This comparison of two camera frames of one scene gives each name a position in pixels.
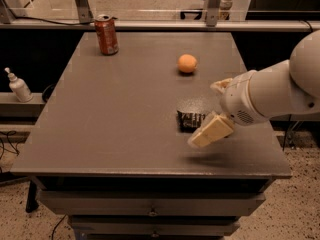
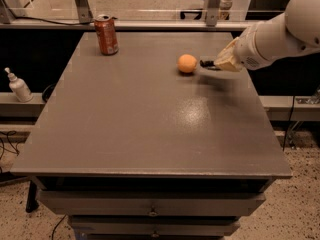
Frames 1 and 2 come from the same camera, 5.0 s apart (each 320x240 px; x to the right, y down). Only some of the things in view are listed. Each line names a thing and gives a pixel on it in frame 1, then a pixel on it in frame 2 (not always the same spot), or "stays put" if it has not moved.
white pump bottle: [19, 87] stays put
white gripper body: [236, 99] -> [247, 54]
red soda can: [105, 25] stays put
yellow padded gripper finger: [218, 126] -> [226, 60]
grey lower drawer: [154, 225] stays put
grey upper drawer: [149, 204] stays put
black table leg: [32, 204] stays put
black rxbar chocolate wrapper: [189, 122] -> [209, 64]
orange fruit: [187, 63] stays put
